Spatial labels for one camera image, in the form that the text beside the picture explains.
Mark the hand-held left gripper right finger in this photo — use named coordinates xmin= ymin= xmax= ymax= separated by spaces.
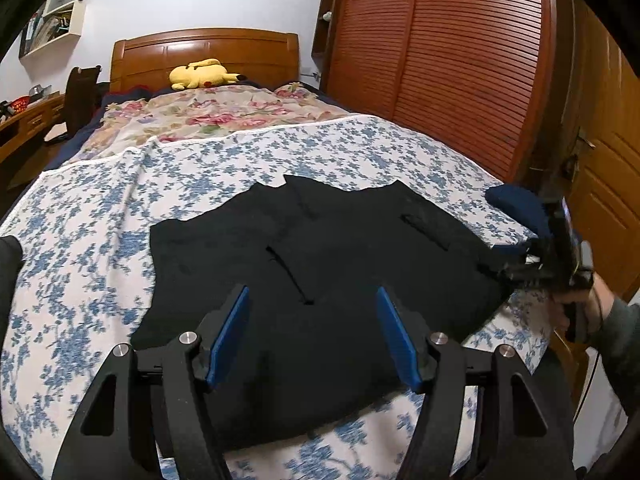
xmin=375 ymin=285 xmax=576 ymax=480

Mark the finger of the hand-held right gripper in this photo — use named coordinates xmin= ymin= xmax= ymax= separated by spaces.
xmin=494 ymin=255 xmax=551 ymax=289

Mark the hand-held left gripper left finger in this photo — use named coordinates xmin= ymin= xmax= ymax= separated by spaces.
xmin=52 ymin=285 xmax=251 ymax=480

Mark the black coat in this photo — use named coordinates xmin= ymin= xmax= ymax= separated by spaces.
xmin=131 ymin=175 xmax=516 ymax=453

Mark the person's right hand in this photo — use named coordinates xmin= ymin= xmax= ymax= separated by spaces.
xmin=550 ymin=275 xmax=613 ymax=345

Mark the navy cloth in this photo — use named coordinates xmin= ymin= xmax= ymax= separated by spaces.
xmin=485 ymin=185 xmax=551 ymax=241

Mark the wooden door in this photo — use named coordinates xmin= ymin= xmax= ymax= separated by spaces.
xmin=550 ymin=0 xmax=640 ymax=306

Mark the blue floral bedsheet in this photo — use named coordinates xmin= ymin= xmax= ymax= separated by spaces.
xmin=0 ymin=115 xmax=556 ymax=480

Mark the wooden louvred wardrobe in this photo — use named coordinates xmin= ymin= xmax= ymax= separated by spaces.
xmin=311 ymin=0 xmax=557 ymax=183

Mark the pink floral quilt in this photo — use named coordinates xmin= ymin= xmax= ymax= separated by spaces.
xmin=65 ymin=82 xmax=351 ymax=166

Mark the dark cloth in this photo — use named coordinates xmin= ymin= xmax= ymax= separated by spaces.
xmin=0 ymin=234 xmax=24 ymax=321

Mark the yellow plush toy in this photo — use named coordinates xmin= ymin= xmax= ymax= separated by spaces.
xmin=169 ymin=58 xmax=247 ymax=92

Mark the brown chair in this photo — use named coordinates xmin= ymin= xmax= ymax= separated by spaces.
xmin=65 ymin=66 xmax=102 ymax=137

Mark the wooden desk cabinet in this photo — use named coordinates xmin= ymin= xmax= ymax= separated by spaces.
xmin=0 ymin=92 xmax=68 ymax=191

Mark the wooden headboard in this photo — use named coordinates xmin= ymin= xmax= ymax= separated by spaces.
xmin=111 ymin=28 xmax=300 ymax=93

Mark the black cable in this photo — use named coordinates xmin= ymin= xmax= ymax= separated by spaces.
xmin=574 ymin=342 xmax=602 ymax=423

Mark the metal door handle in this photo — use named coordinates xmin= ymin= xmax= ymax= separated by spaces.
xmin=562 ymin=127 xmax=597 ymax=181

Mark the white wall shelf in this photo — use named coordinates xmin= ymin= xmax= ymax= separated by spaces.
xmin=19 ymin=0 xmax=98 ymax=58

